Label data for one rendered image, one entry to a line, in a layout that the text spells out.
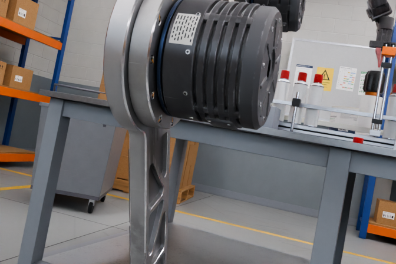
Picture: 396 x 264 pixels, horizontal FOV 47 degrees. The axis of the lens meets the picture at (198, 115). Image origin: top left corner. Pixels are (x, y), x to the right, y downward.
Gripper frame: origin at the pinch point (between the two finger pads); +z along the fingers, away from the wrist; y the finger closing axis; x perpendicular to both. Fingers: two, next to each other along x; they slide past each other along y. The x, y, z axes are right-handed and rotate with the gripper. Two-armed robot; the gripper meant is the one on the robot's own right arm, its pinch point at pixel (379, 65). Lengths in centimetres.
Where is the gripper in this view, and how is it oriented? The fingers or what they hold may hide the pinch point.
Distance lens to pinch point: 199.0
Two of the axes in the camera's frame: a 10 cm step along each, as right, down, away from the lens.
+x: -3.4, -1.1, -9.3
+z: -1.8, 9.8, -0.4
